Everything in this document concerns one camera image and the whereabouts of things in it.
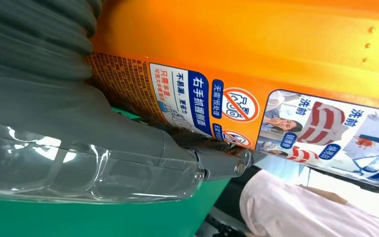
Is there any standing person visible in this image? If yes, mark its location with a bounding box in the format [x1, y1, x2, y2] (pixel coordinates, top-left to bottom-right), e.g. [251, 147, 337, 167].
[239, 169, 379, 237]

